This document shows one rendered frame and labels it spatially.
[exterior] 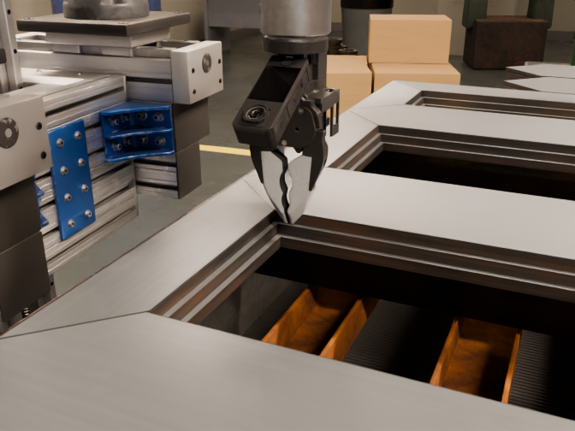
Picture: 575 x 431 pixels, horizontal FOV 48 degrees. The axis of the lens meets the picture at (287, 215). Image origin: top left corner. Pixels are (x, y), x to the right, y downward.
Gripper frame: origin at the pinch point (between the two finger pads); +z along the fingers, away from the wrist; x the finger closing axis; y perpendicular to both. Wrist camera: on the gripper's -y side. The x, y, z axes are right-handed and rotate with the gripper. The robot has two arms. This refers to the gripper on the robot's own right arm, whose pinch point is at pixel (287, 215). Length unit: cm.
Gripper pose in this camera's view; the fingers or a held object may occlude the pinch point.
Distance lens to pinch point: 75.8
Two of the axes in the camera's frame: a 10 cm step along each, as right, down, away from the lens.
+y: 4.1, -3.5, 8.4
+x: -9.1, -1.6, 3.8
